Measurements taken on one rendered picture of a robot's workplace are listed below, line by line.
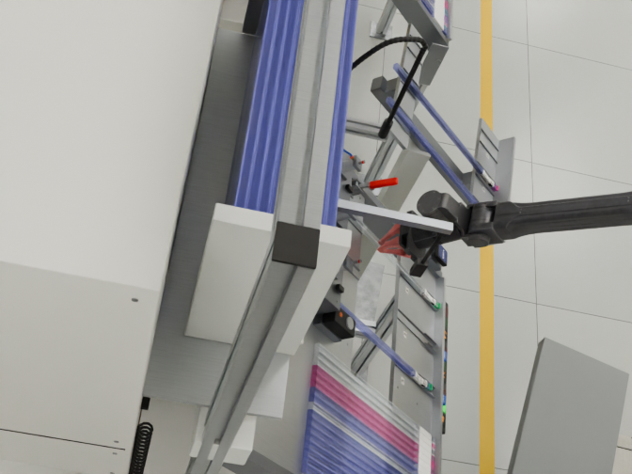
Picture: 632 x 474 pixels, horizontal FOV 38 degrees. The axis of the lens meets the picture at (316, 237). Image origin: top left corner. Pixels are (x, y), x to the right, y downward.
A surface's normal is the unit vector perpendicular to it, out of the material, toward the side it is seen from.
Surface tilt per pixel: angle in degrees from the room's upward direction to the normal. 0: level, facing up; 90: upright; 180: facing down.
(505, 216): 46
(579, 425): 0
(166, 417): 0
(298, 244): 0
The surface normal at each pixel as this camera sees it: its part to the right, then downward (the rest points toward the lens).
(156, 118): 0.22, -0.50
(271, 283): -0.10, 0.85
